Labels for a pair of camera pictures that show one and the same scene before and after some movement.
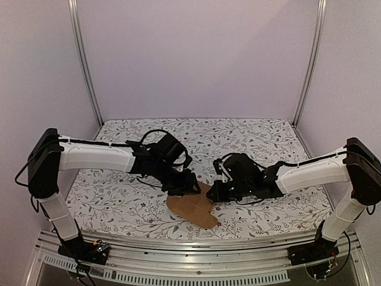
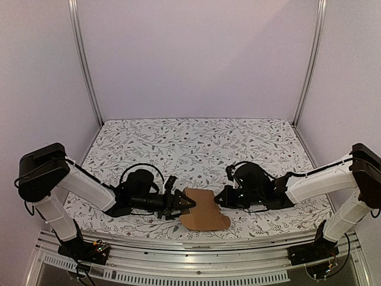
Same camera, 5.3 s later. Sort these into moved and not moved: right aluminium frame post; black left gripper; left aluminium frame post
Moved: black left gripper
Not moved: left aluminium frame post; right aluminium frame post
